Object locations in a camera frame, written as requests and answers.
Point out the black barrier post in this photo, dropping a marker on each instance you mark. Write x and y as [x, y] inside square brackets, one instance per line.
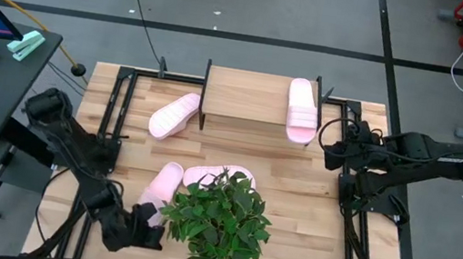
[78, 69]

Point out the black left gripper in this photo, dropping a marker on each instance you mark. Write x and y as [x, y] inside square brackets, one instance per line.
[120, 230]

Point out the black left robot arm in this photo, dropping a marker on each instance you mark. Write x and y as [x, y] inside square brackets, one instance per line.
[72, 147]

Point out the mint green stapler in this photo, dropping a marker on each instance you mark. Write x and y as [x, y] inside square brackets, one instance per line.
[25, 45]

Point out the wooden shelf with black frame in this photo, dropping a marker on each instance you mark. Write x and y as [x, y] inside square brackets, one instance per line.
[246, 95]

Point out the green plant in black pot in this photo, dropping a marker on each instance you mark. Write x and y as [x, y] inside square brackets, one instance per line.
[217, 224]

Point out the black aluminium table frame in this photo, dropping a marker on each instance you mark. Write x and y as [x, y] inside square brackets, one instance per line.
[175, 78]

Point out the pink foam slide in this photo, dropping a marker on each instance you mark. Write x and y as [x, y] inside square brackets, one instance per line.
[166, 181]
[302, 112]
[173, 116]
[201, 175]

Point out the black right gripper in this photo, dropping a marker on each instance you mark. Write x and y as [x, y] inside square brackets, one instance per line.
[364, 147]

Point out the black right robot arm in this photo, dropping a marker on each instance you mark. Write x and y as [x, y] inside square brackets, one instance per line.
[416, 152]

